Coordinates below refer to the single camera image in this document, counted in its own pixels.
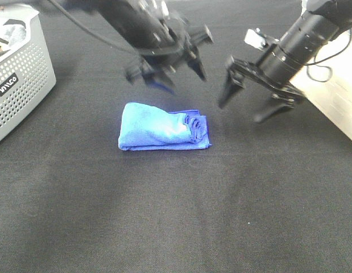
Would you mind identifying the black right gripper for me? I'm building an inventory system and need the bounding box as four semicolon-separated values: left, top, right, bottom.
218;56;305;123

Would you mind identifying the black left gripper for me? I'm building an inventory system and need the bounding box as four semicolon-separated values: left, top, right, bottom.
125;25;213;94

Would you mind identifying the blue microfiber towel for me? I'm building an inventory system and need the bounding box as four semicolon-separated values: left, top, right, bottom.
118;102;212;151

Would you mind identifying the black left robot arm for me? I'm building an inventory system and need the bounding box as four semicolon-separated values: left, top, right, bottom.
51;1;213;93

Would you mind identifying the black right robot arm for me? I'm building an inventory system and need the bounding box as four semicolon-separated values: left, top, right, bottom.
218;1;352;123

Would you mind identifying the white plastic storage crate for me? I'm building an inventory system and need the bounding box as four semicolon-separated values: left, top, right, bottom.
291;31;352;140

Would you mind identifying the black table cloth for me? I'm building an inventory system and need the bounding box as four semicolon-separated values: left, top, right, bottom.
0;1;352;272

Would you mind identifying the grey perforated plastic basket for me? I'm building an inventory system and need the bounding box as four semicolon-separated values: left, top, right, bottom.
0;3;56;141

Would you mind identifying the grey towel in basket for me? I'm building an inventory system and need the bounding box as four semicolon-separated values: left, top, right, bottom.
2;24;26;47

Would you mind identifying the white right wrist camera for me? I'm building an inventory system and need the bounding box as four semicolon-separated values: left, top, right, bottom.
244;28;279;51

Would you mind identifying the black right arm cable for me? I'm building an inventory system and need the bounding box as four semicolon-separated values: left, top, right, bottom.
303;31;352;83

